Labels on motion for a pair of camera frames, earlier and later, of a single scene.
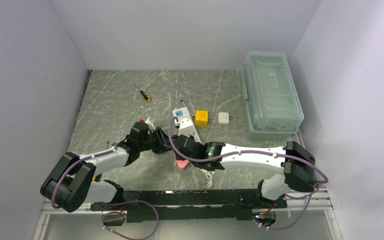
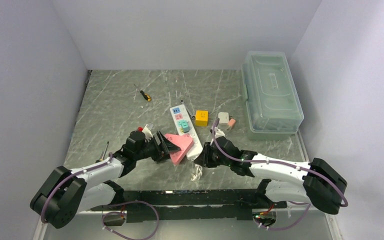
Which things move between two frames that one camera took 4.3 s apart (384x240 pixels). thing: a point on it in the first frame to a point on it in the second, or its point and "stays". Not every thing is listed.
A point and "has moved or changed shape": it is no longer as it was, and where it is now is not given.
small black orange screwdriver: (145, 95) stays
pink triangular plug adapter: (181, 164) has moved or changed shape
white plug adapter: (223, 117) stays
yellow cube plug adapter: (201, 118) stays
